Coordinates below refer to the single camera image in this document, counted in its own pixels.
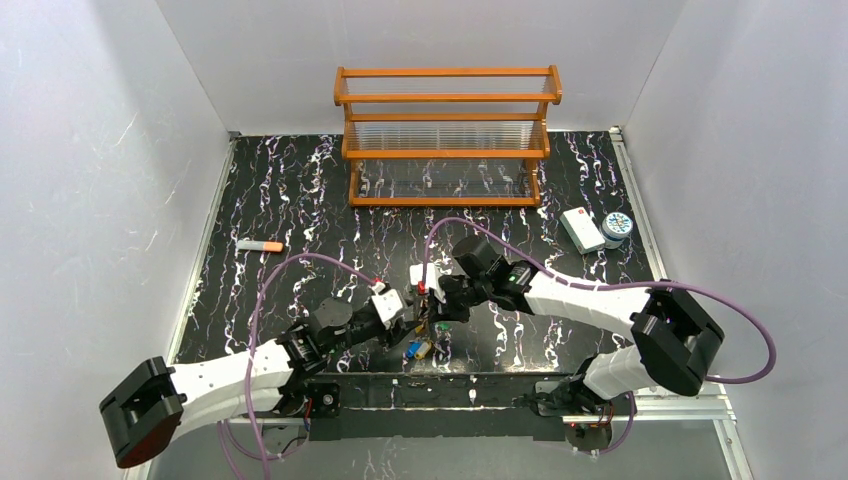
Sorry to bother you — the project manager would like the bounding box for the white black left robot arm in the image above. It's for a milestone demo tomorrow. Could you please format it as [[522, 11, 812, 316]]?
[[99, 290, 412, 469]]

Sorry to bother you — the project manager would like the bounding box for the white rectangular box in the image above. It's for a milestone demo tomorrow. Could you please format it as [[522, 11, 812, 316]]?
[[559, 207, 605, 255]]

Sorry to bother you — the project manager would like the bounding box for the cluster of tagged keys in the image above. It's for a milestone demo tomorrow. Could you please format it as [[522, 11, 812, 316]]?
[[409, 300, 448, 350]]

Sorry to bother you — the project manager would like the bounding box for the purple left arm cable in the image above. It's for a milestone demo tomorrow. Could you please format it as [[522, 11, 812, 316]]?
[[217, 252, 382, 480]]

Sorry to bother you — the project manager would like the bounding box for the orange grey marker pen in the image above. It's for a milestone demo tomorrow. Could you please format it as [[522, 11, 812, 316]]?
[[236, 239, 284, 253]]

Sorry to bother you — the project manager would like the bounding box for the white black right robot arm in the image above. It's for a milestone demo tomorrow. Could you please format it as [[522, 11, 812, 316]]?
[[409, 236, 724, 416]]

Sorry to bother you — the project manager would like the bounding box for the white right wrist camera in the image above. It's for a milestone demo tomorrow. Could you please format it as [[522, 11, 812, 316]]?
[[408, 263, 439, 295]]

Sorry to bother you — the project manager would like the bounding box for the blue key tag front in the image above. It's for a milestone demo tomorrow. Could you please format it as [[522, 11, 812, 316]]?
[[404, 342, 421, 359]]

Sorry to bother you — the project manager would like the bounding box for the yellow key tag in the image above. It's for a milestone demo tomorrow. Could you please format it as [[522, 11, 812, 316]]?
[[414, 341, 433, 360]]

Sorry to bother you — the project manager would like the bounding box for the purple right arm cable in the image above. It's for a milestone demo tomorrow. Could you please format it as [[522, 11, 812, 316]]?
[[418, 217, 778, 457]]

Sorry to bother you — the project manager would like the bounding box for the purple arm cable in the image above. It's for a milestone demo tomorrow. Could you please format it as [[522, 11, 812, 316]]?
[[418, 217, 778, 457], [217, 252, 382, 480]]

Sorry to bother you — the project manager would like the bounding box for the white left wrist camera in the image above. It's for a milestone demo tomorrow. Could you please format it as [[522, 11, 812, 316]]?
[[370, 287, 407, 330]]

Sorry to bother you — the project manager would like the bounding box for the orange wooden shelf rack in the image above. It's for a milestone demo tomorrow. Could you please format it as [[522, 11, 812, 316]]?
[[333, 64, 563, 208]]

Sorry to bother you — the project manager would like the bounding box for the blue white round tin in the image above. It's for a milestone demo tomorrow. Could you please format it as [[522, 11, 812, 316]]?
[[600, 212, 634, 249]]

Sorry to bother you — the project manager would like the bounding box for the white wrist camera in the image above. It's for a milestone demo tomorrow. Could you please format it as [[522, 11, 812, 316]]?
[[408, 263, 439, 295], [370, 287, 407, 330]]

